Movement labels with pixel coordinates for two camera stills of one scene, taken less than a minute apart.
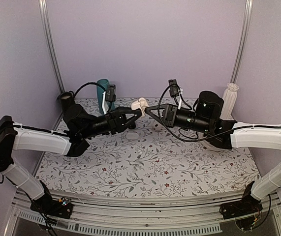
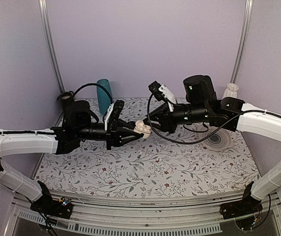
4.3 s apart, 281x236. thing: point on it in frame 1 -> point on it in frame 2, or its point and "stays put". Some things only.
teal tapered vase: [104, 82] stays put
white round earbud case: [141, 103] -> [141, 128]
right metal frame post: [242, 46] stays put
